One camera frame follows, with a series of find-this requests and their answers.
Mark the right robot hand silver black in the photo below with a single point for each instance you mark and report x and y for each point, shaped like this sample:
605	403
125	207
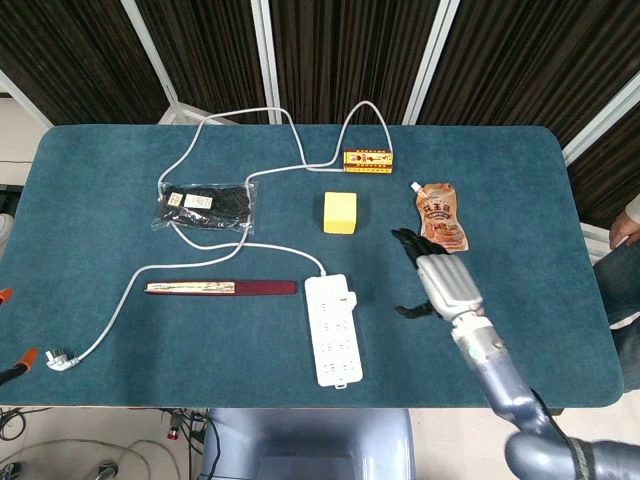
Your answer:
447	280

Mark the bystander bare hand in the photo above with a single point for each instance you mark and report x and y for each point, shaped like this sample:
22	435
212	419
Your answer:
621	230

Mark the white power strip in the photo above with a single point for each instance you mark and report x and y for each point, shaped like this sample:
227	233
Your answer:
330	350

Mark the bystander white sleeved forearm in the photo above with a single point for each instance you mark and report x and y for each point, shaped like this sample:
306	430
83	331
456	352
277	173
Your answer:
634	206

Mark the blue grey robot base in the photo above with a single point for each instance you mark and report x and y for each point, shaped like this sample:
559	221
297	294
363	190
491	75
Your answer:
310	435

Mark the bystander trousered legs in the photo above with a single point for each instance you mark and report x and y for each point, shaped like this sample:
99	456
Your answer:
622	285

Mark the brown sauce pouch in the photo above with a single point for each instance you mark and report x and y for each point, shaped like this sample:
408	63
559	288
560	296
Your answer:
442	215

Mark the yellow sponge block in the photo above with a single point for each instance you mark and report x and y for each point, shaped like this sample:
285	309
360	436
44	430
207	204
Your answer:
340	212

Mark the yellow red small box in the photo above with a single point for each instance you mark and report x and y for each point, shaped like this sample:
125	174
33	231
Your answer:
367	161

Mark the dark red folding fan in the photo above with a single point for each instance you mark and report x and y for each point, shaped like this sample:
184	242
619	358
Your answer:
260	288

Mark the black items in plastic bag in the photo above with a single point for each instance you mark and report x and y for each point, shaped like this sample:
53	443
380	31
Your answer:
220	205

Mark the red emergency stop button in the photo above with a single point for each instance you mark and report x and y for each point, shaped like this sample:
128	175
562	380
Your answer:
173	434

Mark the blue felt table mat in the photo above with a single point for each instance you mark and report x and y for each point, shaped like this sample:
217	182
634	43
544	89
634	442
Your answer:
100	200

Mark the chrome caster foot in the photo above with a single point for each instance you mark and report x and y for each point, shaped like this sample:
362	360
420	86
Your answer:
107	471
10	471

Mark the white round floor object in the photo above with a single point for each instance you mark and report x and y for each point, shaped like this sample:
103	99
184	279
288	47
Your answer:
4	227

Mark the black floor device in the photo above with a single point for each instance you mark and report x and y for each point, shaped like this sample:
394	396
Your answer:
7	195

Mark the white metal frame base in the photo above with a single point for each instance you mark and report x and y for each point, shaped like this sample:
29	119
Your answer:
595	240

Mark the white metal frame post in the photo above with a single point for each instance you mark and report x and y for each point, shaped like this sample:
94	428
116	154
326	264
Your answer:
25	97
265	50
600	120
432	55
150	50

